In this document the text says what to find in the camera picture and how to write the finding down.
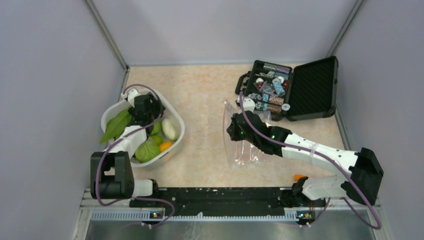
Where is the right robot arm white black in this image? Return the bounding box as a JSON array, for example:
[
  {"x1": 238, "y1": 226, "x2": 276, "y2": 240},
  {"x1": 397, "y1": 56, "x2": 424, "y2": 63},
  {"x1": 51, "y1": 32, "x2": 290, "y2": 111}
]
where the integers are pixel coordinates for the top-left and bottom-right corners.
[{"x1": 226, "y1": 111, "x2": 384, "y2": 206}]

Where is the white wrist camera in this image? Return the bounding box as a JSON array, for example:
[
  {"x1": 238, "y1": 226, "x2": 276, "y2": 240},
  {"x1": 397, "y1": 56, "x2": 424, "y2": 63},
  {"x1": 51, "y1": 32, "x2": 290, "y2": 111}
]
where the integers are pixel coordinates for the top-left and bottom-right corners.
[
  {"x1": 240, "y1": 97, "x2": 256, "y2": 113},
  {"x1": 120, "y1": 88, "x2": 146, "y2": 108}
]

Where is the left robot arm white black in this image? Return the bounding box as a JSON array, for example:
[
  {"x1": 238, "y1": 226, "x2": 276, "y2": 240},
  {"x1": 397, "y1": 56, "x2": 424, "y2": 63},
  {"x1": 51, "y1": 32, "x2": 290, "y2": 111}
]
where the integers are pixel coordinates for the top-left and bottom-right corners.
[{"x1": 90, "y1": 93, "x2": 166, "y2": 201}]

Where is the white radish toy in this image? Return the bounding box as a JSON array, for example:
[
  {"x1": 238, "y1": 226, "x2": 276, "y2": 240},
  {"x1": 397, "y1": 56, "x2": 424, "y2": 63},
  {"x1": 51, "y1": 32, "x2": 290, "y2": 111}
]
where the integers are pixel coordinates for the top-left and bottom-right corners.
[{"x1": 161, "y1": 118, "x2": 179, "y2": 141}]

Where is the orange object behind right arm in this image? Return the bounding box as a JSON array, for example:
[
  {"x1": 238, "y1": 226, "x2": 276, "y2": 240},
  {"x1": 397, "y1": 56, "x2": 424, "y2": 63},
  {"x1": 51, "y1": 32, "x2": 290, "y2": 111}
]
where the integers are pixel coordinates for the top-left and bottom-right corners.
[{"x1": 293, "y1": 174, "x2": 307, "y2": 182}]

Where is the clear zip top bag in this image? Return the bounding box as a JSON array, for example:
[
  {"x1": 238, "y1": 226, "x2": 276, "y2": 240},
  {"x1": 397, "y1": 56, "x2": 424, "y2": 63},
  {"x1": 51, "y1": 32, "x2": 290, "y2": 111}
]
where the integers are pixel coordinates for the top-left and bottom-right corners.
[{"x1": 222, "y1": 100, "x2": 273, "y2": 168}]

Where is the black poker chip case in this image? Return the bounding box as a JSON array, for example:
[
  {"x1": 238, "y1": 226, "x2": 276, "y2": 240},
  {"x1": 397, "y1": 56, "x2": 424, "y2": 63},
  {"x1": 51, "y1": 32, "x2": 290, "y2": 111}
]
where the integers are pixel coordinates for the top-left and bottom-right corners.
[{"x1": 235, "y1": 56, "x2": 339, "y2": 122}]

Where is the purple cable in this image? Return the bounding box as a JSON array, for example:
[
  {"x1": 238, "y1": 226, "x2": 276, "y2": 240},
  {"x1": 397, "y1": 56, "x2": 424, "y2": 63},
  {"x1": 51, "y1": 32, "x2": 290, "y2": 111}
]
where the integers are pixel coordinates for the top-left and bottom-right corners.
[
  {"x1": 94, "y1": 83, "x2": 176, "y2": 228},
  {"x1": 238, "y1": 91, "x2": 383, "y2": 231}
]

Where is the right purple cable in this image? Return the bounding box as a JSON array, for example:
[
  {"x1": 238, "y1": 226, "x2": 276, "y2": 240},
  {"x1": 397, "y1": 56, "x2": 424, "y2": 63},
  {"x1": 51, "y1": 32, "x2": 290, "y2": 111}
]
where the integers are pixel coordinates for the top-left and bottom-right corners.
[{"x1": 238, "y1": 91, "x2": 383, "y2": 231}]

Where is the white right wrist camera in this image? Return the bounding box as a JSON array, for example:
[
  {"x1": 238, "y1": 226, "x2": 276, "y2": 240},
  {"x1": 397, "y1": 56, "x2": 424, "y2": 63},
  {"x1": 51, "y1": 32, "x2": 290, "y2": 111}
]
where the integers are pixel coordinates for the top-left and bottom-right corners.
[{"x1": 240, "y1": 97, "x2": 256, "y2": 113}]

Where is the green leafy vegetable toy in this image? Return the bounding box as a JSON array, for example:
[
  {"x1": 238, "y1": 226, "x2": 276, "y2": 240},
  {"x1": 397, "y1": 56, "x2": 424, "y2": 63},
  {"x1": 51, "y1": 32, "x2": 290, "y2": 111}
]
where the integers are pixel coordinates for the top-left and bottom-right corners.
[{"x1": 99, "y1": 107, "x2": 132, "y2": 144}]

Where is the green cabbage toy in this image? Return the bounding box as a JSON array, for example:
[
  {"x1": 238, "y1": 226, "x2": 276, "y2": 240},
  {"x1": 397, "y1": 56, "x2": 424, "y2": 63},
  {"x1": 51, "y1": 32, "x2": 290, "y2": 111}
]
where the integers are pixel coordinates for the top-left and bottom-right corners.
[{"x1": 134, "y1": 139, "x2": 161, "y2": 163}]

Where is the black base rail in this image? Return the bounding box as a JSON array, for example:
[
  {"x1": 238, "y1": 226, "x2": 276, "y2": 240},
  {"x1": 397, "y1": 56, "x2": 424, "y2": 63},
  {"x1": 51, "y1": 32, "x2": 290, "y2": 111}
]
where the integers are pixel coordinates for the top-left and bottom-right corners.
[{"x1": 129, "y1": 185, "x2": 327, "y2": 218}]

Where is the small orange fruit toy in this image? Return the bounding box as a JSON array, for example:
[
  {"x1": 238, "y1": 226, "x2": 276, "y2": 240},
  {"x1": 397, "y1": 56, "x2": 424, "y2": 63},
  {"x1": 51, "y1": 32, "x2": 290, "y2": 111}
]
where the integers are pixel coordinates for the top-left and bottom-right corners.
[{"x1": 158, "y1": 141, "x2": 174, "y2": 153}]

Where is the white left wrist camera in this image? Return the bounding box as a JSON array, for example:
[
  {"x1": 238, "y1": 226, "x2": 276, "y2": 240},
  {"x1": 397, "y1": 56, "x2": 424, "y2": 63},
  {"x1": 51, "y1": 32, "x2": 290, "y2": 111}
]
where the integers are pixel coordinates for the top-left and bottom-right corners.
[{"x1": 120, "y1": 88, "x2": 146, "y2": 108}]

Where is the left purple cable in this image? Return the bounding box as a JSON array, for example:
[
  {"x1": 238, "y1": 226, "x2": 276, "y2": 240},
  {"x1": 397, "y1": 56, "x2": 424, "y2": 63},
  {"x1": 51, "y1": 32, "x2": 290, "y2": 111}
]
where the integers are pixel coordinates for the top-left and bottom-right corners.
[{"x1": 94, "y1": 83, "x2": 176, "y2": 228}]

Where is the white plastic basket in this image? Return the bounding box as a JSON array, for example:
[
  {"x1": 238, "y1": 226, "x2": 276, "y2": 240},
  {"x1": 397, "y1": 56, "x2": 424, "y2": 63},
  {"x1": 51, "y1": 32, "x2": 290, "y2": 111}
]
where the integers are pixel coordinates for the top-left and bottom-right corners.
[{"x1": 100, "y1": 90, "x2": 186, "y2": 171}]

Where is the small green lime toy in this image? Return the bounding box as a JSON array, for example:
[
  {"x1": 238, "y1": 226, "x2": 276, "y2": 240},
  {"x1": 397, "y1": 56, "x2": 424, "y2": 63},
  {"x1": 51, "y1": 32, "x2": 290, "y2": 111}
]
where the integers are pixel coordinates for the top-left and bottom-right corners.
[{"x1": 150, "y1": 121, "x2": 163, "y2": 145}]

